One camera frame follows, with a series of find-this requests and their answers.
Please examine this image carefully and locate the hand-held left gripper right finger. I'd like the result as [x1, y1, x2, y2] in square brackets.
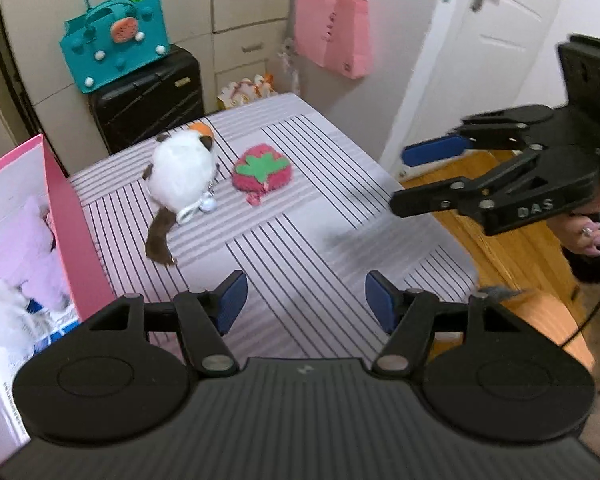
[365, 270, 523, 377]

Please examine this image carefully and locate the white door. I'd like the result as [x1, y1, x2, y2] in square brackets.
[380, 0, 576, 181]

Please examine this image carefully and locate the person's right hand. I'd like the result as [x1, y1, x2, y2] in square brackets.
[555, 180, 600, 261]

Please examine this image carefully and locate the blue wet wipes packet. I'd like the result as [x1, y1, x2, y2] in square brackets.
[27, 297, 78, 353]

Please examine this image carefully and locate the black cable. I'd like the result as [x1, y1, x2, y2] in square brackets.
[562, 280, 600, 348]

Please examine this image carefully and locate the beige wardrobe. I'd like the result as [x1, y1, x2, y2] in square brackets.
[0, 0, 301, 171]

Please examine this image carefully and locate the lilac plush toy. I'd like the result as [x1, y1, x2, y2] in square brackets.
[0, 195, 71, 311]

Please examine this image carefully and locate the teal felt handbag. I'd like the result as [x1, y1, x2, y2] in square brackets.
[60, 0, 171, 95]

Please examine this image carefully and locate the white plush cat toy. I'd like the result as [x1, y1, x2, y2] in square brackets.
[141, 130, 218, 267]

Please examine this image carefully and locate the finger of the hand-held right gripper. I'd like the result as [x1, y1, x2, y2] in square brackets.
[390, 146, 549, 218]
[402, 105, 556, 167]

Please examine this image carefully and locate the white orange plush on floor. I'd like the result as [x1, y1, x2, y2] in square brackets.
[216, 74, 276, 112]

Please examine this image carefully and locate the black suitcase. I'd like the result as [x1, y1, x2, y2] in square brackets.
[89, 44, 205, 156]

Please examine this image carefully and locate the clear plastic bag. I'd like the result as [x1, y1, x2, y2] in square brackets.
[278, 37, 301, 96]

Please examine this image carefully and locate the striped bed sheet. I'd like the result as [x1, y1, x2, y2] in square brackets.
[67, 92, 481, 361]

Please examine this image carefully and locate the pink paper bag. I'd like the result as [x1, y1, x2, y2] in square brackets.
[292, 0, 372, 80]

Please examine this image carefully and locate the pink cardboard box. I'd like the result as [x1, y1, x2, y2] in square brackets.
[0, 133, 113, 467]

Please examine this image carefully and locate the pink strawberry plush pouch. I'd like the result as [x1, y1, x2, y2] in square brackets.
[231, 142, 293, 208]

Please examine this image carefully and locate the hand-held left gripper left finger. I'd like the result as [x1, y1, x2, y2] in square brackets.
[87, 270, 249, 377]

